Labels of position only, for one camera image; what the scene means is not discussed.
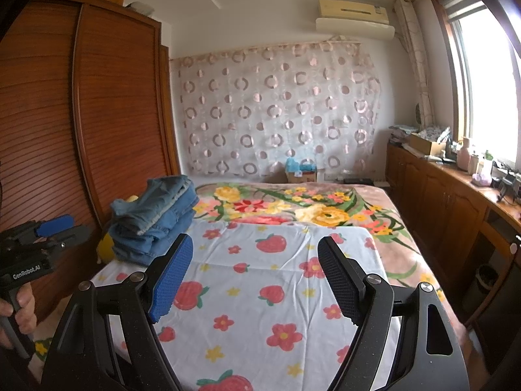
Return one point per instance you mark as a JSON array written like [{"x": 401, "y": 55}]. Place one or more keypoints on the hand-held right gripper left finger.
[{"x": 173, "y": 281}]

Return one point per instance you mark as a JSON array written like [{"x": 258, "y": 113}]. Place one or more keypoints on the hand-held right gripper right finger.
[{"x": 342, "y": 281}]

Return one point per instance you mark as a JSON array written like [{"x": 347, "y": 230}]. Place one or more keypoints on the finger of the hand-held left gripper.
[
  {"x": 55, "y": 225},
  {"x": 75, "y": 234}
]

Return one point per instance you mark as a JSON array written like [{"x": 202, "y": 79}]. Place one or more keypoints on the person's left hand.
[{"x": 26, "y": 305}]

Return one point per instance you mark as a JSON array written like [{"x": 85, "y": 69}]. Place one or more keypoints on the pile of folded jeans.
[{"x": 163, "y": 238}]

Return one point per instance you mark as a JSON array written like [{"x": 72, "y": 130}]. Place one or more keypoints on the floral blanket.
[{"x": 325, "y": 211}]

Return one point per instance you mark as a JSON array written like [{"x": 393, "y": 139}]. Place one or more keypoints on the strawberry-print white sheet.
[{"x": 252, "y": 293}]

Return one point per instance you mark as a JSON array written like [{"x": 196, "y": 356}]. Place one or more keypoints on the wooden wardrobe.
[{"x": 114, "y": 110}]

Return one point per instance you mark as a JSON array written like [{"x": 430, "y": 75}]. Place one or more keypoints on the wooden cabinet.
[{"x": 439, "y": 195}]

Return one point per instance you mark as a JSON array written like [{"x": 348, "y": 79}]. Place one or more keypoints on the dark waste bin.
[{"x": 486, "y": 283}]

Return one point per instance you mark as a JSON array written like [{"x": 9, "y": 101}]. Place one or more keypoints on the purple pouch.
[{"x": 481, "y": 179}]

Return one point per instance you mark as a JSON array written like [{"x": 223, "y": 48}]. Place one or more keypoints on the pile of patterned cloth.
[{"x": 431, "y": 132}]

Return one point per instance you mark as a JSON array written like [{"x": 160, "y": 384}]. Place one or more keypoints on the pink bottle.
[{"x": 464, "y": 154}]

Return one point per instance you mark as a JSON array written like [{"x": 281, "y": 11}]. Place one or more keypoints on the small white bottle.
[{"x": 473, "y": 163}]

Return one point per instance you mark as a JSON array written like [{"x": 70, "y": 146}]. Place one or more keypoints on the circle-patterned sheer curtain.
[{"x": 276, "y": 110}]

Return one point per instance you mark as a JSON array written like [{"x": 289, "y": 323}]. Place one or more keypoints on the green-capped bottle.
[{"x": 487, "y": 165}]

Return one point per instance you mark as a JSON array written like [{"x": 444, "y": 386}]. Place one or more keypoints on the black tripod device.
[{"x": 506, "y": 183}]

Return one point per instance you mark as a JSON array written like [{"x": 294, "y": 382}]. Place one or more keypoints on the patterned window curtain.
[{"x": 415, "y": 61}]

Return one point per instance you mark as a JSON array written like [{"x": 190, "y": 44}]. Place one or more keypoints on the window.
[{"x": 488, "y": 81}]

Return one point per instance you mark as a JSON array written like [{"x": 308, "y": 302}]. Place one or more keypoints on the beige air conditioner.
[{"x": 354, "y": 18}]

